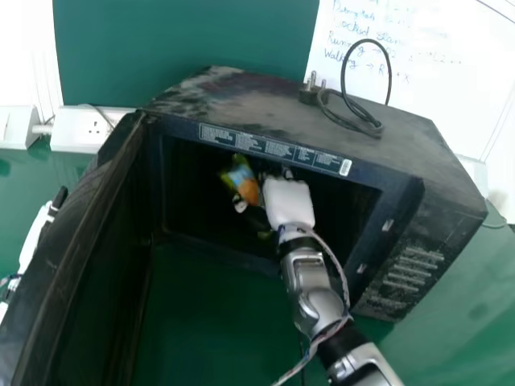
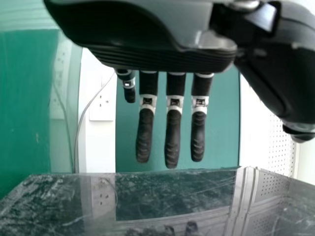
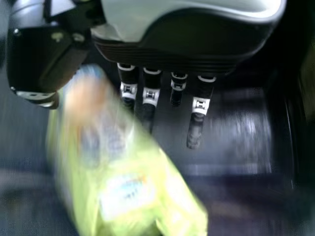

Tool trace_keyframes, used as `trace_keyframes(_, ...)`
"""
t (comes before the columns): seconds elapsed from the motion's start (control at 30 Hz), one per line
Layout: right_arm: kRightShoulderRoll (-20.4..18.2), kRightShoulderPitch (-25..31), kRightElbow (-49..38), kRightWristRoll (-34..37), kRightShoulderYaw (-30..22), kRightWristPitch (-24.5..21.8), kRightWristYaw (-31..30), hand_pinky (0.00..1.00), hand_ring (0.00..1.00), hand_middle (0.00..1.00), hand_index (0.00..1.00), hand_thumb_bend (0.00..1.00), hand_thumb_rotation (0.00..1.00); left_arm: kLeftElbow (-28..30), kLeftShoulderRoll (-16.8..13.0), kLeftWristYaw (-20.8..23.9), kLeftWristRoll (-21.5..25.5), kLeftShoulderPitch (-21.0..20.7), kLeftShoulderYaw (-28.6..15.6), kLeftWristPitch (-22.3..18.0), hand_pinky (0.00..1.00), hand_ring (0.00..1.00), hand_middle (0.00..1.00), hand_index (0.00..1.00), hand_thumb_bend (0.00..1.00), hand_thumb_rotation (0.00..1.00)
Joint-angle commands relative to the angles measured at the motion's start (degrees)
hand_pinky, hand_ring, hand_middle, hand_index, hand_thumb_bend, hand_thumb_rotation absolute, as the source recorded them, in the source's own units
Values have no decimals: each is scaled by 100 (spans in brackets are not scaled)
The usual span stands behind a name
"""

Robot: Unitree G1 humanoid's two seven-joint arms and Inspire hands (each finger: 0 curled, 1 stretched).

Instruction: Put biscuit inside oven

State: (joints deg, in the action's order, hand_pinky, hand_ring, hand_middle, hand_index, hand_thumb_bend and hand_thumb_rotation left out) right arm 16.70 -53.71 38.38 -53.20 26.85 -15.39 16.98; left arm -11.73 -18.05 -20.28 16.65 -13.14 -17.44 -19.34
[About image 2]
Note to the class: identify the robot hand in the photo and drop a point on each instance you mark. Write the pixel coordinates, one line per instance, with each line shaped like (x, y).
(152, 32)

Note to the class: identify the white perforated panel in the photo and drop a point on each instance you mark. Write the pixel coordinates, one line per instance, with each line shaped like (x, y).
(280, 152)

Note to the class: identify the white wall socket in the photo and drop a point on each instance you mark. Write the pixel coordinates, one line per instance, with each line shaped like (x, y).
(104, 108)

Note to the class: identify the green wall panel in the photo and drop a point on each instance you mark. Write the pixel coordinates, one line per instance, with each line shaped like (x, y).
(221, 127)

